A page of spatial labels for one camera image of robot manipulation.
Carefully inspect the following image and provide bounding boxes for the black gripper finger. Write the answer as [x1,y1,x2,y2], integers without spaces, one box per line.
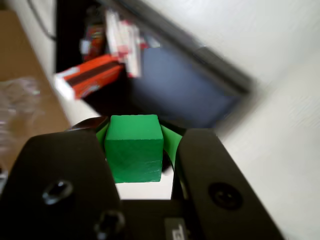
[159,124,287,240]
[0,115,123,240]

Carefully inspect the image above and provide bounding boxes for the green cube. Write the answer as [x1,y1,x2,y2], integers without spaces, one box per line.
[104,114,164,184]

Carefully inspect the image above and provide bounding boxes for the large brown cardboard box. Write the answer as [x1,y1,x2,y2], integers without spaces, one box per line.
[0,9,72,177]

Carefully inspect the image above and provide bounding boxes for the black cardboard box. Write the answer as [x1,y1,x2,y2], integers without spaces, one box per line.
[55,0,251,130]

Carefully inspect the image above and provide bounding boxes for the red white matchbox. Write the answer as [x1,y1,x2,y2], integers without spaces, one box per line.
[54,54,125,101]

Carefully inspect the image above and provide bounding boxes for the black open box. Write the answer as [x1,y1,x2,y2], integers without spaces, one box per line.
[99,0,258,95]

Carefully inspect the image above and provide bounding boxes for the wooden match red head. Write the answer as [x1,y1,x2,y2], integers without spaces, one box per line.
[116,20,134,64]

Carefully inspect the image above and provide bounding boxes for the thick black long cable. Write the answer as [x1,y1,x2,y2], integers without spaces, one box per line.
[26,0,57,41]

